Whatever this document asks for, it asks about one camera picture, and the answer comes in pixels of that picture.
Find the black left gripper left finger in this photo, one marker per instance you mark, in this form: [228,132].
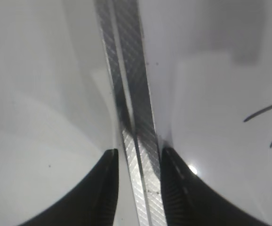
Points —
[92,202]

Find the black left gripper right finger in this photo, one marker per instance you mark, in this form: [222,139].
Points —
[188,201]

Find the white board with grey frame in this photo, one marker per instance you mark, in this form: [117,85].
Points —
[194,75]

